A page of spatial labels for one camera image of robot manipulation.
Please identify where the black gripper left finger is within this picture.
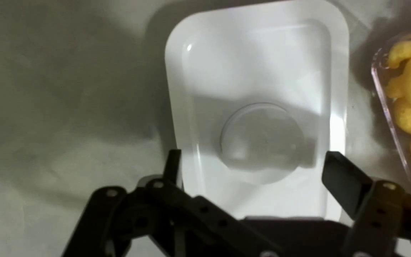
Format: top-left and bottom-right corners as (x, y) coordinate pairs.
(61, 149), (283, 257)

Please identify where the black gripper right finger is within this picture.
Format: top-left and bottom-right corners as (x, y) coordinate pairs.
(321, 150), (411, 257)

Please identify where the white rounded box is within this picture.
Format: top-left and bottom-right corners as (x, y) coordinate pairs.
(163, 0), (351, 226)

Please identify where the clear plastic storage jar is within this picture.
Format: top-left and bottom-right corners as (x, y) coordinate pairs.
(368, 26), (411, 199)

